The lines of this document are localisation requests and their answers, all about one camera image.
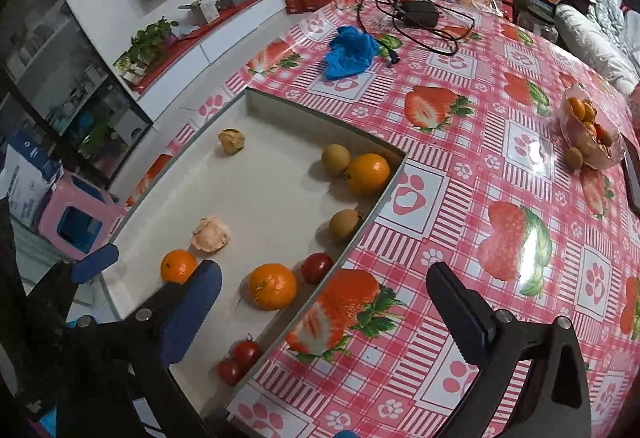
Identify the red tomato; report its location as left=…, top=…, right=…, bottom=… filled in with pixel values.
left=217, top=358, right=243, bottom=387
left=301, top=252, right=334, bottom=285
left=230, top=339, right=263, bottom=371

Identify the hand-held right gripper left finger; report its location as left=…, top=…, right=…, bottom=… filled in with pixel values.
left=52, top=260, right=223, bottom=438

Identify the small open cardboard box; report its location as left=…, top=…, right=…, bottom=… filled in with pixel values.
left=179, top=0, right=218, bottom=24

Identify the white television cabinet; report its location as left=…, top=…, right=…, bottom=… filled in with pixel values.
left=115, top=0, right=321, bottom=119

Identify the white and blue carton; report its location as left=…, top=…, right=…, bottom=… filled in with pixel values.
left=0, top=130, right=63, bottom=223

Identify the white tray with grey rim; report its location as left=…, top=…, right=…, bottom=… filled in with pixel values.
left=97, top=88, right=407, bottom=419

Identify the heap of mandarins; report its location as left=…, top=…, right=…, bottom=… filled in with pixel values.
left=567, top=96, right=613, bottom=149

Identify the dark smartphone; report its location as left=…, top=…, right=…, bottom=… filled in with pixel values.
left=620, top=135, right=640, bottom=216

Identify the dark glass cabinet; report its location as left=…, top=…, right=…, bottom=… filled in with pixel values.
left=0, top=0, right=153, bottom=189

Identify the dark chair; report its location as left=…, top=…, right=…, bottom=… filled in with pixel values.
left=512, top=0, right=558, bottom=38

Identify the clear glass bowl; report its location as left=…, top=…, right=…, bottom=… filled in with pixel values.
left=558, top=82, right=626, bottom=170

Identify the blue cloth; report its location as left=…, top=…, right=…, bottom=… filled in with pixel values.
left=324, top=25, right=381, bottom=79

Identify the pink box with blue window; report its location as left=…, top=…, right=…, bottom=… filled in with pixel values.
left=37, top=170, right=126, bottom=261

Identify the small orange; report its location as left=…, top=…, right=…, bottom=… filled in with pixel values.
left=160, top=249, right=198, bottom=285

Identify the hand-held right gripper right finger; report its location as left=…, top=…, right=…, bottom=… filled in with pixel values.
left=426, top=261, right=593, bottom=438

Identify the white duvet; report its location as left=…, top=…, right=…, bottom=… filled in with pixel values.
left=555, top=2, right=640, bottom=93

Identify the potted green plant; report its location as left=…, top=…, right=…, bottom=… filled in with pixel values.
left=114, top=16, right=180, bottom=68

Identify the black power adapter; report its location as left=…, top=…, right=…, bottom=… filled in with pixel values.
left=400, top=0, right=441, bottom=27

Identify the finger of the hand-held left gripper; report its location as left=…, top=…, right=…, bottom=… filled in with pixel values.
left=27, top=244, right=121, bottom=319

